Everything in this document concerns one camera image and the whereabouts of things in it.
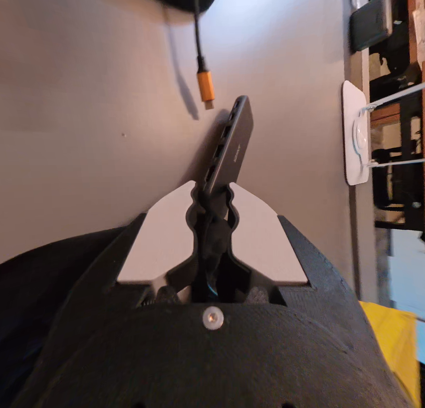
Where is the black cable orange plug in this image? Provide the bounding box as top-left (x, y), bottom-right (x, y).
top-left (192, 0), bottom-right (216, 111)

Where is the black metal shelf rack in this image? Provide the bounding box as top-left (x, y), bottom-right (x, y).
top-left (368, 0), bottom-right (425, 231)

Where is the yellow plastic bin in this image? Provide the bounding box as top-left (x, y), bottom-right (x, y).
top-left (359, 301), bottom-right (422, 408)

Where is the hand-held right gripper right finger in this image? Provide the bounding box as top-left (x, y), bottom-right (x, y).
top-left (227, 181), bottom-right (309, 286)

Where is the dark hub cable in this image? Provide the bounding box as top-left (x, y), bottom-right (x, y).
top-left (199, 195), bottom-right (231, 299)

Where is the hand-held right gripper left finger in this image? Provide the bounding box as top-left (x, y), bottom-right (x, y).
top-left (116, 180), bottom-right (200, 286)

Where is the grey slim usb hub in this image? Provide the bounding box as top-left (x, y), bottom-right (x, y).
top-left (196, 95), bottom-right (254, 216)

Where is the grey power bank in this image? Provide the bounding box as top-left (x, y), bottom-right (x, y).
top-left (349, 0), bottom-right (394, 52)

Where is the clear acrylic stand white base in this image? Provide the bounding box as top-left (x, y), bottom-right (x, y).
top-left (342, 80), bottom-right (425, 187)

